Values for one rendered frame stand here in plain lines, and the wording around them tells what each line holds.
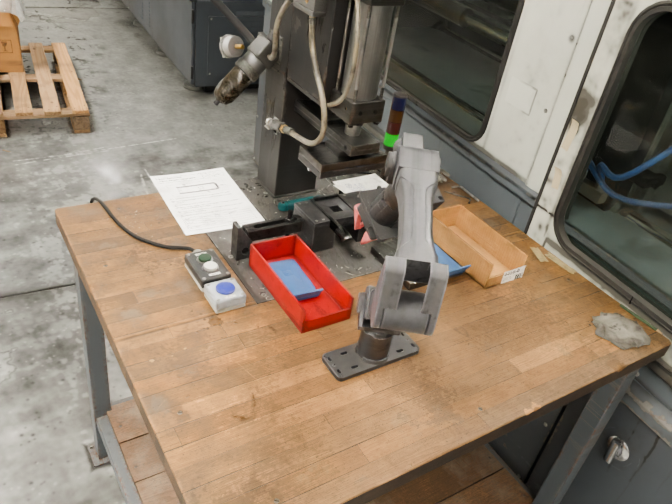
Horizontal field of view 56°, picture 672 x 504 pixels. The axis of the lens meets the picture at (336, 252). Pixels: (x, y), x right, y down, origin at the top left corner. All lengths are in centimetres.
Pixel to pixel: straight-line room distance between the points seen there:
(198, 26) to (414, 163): 360
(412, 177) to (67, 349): 183
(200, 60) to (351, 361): 358
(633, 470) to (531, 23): 122
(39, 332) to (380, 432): 177
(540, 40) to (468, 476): 127
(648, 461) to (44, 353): 201
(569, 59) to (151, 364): 127
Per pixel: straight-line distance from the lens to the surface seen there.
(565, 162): 175
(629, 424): 184
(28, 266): 300
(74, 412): 236
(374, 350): 122
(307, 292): 134
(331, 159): 142
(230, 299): 131
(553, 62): 184
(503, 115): 197
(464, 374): 130
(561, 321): 153
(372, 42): 135
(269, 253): 145
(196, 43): 455
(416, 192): 97
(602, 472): 197
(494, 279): 154
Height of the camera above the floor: 177
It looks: 35 degrees down
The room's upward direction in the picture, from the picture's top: 10 degrees clockwise
